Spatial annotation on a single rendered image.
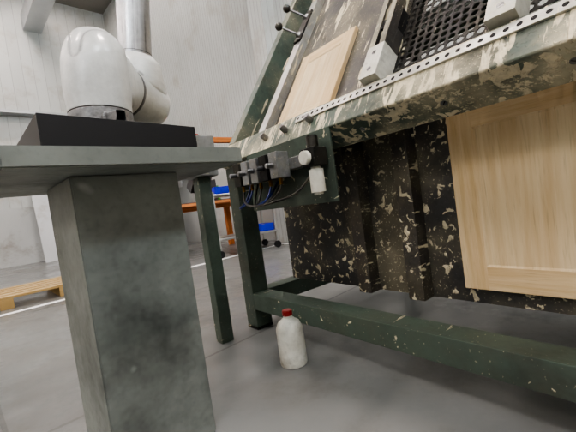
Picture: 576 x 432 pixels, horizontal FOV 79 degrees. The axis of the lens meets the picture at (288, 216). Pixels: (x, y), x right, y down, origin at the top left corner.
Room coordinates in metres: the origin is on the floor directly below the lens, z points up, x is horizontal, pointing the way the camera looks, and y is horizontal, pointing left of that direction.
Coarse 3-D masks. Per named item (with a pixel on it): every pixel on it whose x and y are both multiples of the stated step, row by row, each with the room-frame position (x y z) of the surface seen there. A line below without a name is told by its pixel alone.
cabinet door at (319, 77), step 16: (352, 32) 1.37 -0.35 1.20; (320, 48) 1.53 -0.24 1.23; (336, 48) 1.42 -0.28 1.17; (304, 64) 1.58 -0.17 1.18; (320, 64) 1.46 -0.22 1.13; (336, 64) 1.34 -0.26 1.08; (304, 80) 1.50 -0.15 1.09; (320, 80) 1.39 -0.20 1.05; (336, 80) 1.28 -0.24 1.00; (304, 96) 1.43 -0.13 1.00; (320, 96) 1.33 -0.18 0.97; (288, 112) 1.47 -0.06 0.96
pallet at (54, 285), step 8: (40, 280) 3.79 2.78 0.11; (48, 280) 3.70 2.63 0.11; (56, 280) 3.62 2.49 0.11; (8, 288) 3.54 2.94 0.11; (16, 288) 3.46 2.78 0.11; (24, 288) 3.38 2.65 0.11; (32, 288) 3.31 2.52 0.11; (40, 288) 3.23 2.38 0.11; (48, 288) 3.21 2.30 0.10; (56, 288) 3.39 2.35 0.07; (0, 296) 3.11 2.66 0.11; (8, 296) 3.05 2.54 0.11; (16, 296) 3.05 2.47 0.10; (0, 304) 2.97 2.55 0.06; (8, 304) 3.01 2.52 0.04
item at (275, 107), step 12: (324, 0) 1.82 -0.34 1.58; (312, 12) 1.76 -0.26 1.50; (312, 24) 1.75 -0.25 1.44; (300, 48) 1.69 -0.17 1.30; (288, 60) 1.69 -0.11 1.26; (300, 60) 1.68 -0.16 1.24; (288, 72) 1.63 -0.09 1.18; (288, 84) 1.62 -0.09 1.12; (276, 96) 1.59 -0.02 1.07; (276, 108) 1.56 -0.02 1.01; (264, 120) 1.57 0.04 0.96; (276, 120) 1.56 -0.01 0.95
